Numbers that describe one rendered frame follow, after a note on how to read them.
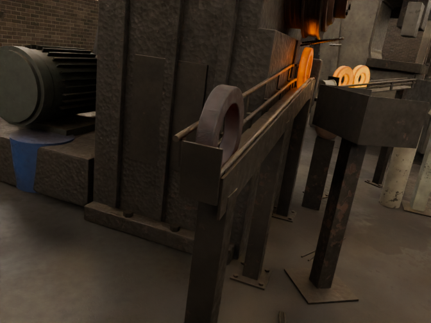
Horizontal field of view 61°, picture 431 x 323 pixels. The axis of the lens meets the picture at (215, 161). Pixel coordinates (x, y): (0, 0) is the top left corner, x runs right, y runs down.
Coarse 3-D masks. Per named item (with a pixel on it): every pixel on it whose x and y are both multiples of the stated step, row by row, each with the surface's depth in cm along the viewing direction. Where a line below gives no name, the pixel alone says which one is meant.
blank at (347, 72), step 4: (340, 68) 204; (344, 68) 204; (348, 68) 206; (336, 72) 204; (340, 72) 203; (344, 72) 205; (348, 72) 207; (352, 72) 209; (336, 76) 203; (340, 76) 204; (344, 76) 210; (348, 76) 208; (352, 76) 210; (340, 80) 205; (344, 80) 211; (348, 80) 209; (352, 80) 211; (340, 84) 206; (344, 84) 210; (348, 84) 210
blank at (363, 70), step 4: (356, 68) 212; (360, 68) 212; (364, 68) 214; (368, 68) 216; (356, 72) 211; (360, 72) 213; (364, 72) 215; (368, 72) 217; (356, 76) 212; (364, 76) 217; (368, 76) 218; (356, 80) 213; (360, 80) 220; (364, 80) 218; (368, 80) 220; (352, 84) 213; (364, 88) 220
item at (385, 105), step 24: (336, 96) 114; (360, 96) 103; (312, 120) 127; (336, 120) 114; (360, 120) 102; (384, 120) 103; (408, 120) 105; (360, 144) 104; (384, 144) 106; (408, 144) 108; (336, 168) 125; (360, 168) 122; (336, 192) 124; (336, 216) 125; (336, 240) 129; (312, 264) 137; (336, 264) 132; (312, 288) 133; (336, 288) 135
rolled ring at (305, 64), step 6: (306, 48) 161; (312, 48) 163; (306, 54) 158; (312, 54) 167; (300, 60) 158; (306, 60) 157; (312, 60) 171; (300, 66) 158; (306, 66) 157; (300, 72) 159; (306, 72) 160; (300, 78) 160; (306, 78) 171; (300, 84) 162
